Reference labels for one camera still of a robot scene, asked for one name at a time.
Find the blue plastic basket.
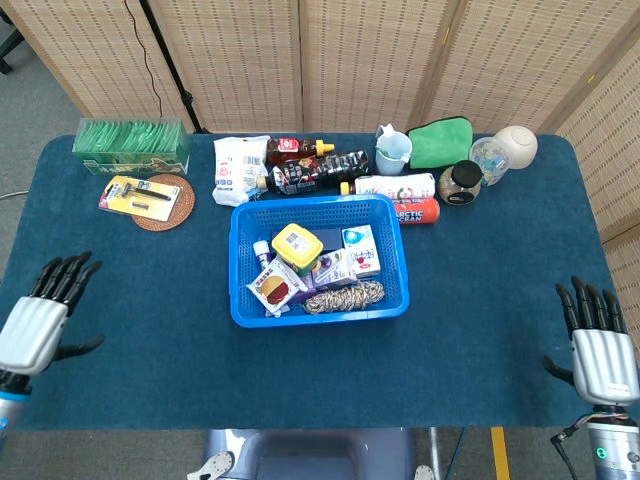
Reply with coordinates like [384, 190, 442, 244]
[228, 194, 411, 329]

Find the white and blue small box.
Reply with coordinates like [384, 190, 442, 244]
[341, 224, 376, 251]

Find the white purple glue stick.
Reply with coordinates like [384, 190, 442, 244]
[252, 239, 274, 271]

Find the yellow lidded round container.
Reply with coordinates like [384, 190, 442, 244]
[271, 223, 325, 276]

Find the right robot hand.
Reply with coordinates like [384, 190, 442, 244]
[540, 275, 640, 415]

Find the white plastic snack bag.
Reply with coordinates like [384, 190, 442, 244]
[211, 135, 271, 208]

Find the dark soy sauce bottle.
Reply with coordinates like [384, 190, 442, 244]
[255, 150, 372, 196]

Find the black tripod stand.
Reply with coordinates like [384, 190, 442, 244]
[139, 0, 210, 134]

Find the beige ceramic bowl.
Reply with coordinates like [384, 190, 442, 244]
[493, 125, 539, 171]

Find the razor in yellow blister pack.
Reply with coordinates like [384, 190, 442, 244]
[97, 175, 182, 223]

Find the orange arctic ocean can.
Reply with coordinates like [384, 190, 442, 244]
[392, 197, 441, 226]

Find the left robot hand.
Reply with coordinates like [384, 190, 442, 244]
[0, 250, 106, 392]

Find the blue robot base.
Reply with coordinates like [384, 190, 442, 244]
[187, 428, 436, 480]

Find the brown bottle with yellow cap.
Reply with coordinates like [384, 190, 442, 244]
[265, 137, 336, 166]

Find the purple plum drink carton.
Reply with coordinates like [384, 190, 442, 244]
[310, 248, 358, 292]

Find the round woven brown coaster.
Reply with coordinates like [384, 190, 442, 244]
[130, 173, 197, 233]

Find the glass jar with black lid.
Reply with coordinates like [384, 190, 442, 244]
[438, 160, 484, 207]

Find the green microfiber cloth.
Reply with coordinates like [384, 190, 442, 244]
[406, 115, 474, 170]

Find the burger print snack packet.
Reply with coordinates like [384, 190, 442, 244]
[245, 257, 310, 318]

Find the braided rope bundle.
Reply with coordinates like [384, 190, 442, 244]
[303, 279, 386, 316]

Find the white labelled drink bottle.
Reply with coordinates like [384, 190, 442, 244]
[339, 172, 436, 197]

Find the clear plastic jar of clips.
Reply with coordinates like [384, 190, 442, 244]
[468, 137, 512, 187]

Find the purple snack packet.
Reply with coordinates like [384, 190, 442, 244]
[287, 272, 317, 307]

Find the green tea bag box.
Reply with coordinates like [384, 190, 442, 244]
[72, 118, 192, 177]

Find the white red milk carton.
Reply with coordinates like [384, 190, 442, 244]
[346, 246, 381, 280]

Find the light blue measuring cup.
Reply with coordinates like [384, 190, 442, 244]
[375, 124, 414, 176]

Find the dark blue flat box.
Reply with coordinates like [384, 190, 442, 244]
[270, 227, 344, 253]

